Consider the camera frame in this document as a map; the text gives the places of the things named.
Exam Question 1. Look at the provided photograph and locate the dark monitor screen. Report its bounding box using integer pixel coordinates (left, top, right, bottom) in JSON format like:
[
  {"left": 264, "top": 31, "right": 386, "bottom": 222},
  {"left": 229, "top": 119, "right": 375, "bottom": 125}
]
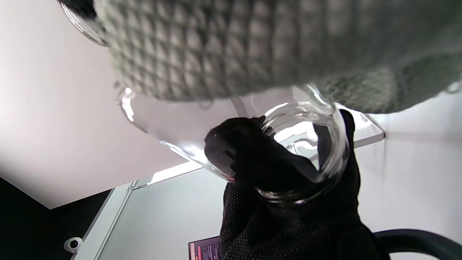
[{"left": 188, "top": 236, "right": 221, "bottom": 260}]

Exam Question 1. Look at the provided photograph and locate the white dome camera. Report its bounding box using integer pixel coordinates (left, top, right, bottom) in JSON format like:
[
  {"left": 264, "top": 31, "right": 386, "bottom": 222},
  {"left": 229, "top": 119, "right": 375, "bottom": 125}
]
[{"left": 64, "top": 237, "right": 84, "bottom": 254}]

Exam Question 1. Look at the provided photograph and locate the green fish scale cleaning cloth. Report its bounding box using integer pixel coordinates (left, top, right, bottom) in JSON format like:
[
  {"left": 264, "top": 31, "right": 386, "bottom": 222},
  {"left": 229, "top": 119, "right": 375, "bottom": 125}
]
[{"left": 94, "top": 0, "right": 462, "bottom": 114}]

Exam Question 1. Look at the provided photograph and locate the person's left hand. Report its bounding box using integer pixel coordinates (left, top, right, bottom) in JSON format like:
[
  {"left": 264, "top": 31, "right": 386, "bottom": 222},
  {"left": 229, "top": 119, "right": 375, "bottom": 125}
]
[{"left": 204, "top": 109, "right": 391, "bottom": 260}]

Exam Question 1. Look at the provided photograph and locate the person's right hand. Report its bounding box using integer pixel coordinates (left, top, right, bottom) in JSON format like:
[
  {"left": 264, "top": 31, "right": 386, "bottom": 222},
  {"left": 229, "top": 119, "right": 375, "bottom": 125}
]
[{"left": 58, "top": 0, "right": 97, "bottom": 19}]

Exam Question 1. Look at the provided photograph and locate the clear glass jar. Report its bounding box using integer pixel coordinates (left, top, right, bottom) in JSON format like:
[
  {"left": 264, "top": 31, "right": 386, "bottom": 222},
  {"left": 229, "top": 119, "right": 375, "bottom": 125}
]
[{"left": 60, "top": 0, "right": 350, "bottom": 205}]

